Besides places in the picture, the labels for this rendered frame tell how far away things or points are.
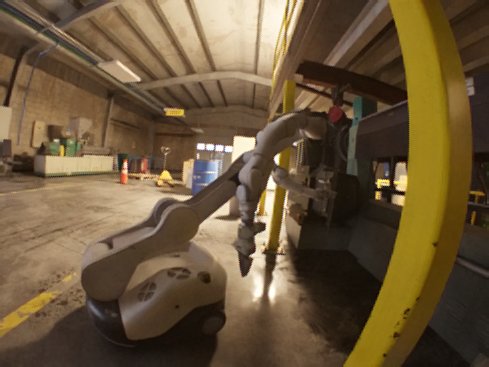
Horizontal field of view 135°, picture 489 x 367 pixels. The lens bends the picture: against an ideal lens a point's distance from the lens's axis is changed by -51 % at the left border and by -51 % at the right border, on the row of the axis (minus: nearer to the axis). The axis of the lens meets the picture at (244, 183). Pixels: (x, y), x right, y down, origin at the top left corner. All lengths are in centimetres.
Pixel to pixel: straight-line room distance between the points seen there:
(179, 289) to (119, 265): 24
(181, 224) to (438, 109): 84
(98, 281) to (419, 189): 96
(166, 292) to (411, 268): 70
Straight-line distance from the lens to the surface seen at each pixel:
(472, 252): 132
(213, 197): 93
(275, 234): 202
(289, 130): 89
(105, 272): 85
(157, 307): 78
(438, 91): 40
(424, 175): 38
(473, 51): 219
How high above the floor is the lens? 78
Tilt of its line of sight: 4 degrees down
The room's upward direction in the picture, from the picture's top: 6 degrees clockwise
